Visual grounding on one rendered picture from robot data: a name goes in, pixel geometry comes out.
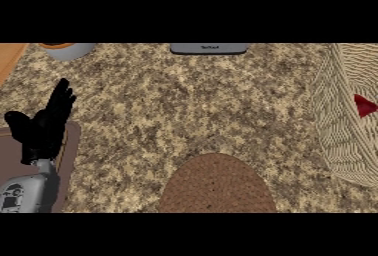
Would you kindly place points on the red object in basket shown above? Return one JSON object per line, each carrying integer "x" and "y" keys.
{"x": 365, "y": 105}

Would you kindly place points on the grey bowl with orange rim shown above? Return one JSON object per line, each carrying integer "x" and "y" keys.
{"x": 69, "y": 50}

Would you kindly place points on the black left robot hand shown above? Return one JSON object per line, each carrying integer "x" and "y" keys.
{"x": 46, "y": 126}

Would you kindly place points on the pale wicker basket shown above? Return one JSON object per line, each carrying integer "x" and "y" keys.
{"x": 345, "y": 116}

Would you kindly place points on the pale wooden board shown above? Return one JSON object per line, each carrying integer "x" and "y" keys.
{"x": 9, "y": 58}

